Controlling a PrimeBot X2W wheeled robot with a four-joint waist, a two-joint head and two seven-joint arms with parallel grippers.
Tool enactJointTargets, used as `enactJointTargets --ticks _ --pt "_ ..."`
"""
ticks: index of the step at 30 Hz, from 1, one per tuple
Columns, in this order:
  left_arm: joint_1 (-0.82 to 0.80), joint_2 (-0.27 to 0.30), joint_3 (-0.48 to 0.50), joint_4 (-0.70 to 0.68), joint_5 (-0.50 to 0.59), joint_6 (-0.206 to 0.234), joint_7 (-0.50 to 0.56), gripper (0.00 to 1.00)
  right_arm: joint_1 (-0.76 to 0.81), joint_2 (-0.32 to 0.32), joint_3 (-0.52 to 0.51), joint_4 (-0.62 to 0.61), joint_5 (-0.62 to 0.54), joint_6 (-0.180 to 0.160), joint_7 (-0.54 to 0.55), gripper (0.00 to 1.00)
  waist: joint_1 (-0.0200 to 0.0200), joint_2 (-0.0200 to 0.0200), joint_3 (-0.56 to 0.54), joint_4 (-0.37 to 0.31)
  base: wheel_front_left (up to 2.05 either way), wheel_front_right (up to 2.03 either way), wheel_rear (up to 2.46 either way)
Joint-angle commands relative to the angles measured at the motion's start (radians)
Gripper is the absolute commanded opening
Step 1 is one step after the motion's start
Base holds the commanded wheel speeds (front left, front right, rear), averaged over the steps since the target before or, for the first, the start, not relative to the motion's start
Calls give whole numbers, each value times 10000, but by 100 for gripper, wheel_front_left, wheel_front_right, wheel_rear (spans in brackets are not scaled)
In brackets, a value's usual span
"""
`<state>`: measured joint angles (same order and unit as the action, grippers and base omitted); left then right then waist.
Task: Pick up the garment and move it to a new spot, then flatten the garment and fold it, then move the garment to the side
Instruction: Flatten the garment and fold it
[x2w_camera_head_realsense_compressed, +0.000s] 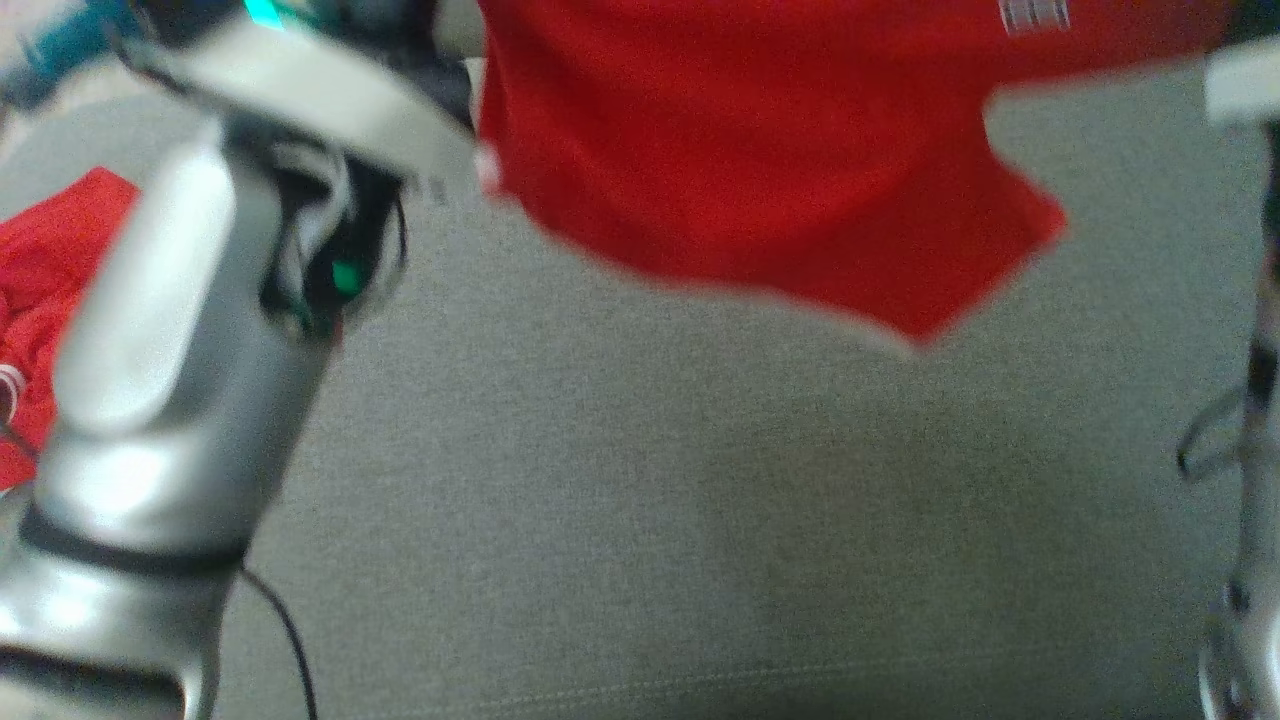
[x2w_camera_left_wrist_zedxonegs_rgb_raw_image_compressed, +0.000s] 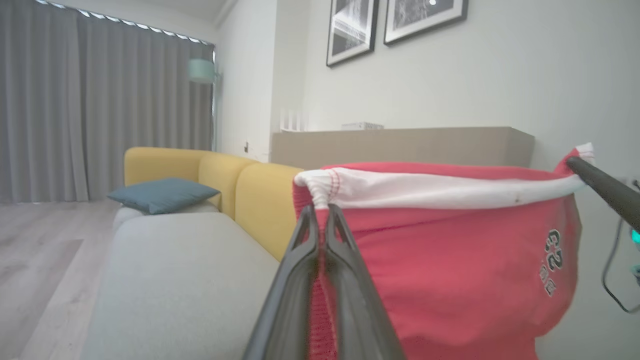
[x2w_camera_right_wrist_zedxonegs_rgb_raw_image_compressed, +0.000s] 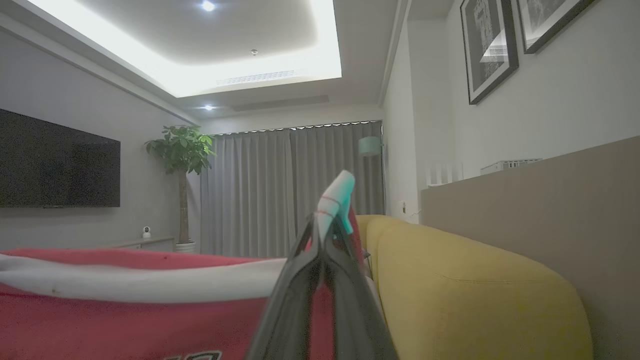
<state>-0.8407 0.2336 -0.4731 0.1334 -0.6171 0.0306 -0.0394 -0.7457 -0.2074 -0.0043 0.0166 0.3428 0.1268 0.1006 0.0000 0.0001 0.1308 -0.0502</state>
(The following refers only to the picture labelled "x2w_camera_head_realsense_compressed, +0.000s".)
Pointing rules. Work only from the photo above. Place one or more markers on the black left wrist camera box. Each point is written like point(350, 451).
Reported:
point(190, 15)

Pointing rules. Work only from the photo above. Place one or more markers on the red garment with white stripe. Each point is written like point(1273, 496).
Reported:
point(50, 280)

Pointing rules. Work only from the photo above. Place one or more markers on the red shirt with white sleeves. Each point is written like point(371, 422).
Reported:
point(750, 150)

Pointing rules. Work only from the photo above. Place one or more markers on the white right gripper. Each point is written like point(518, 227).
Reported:
point(1245, 85)

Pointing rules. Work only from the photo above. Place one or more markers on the grey sofa seat cushion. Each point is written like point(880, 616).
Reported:
point(700, 500)

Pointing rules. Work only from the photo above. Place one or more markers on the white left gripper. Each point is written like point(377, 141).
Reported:
point(300, 80)

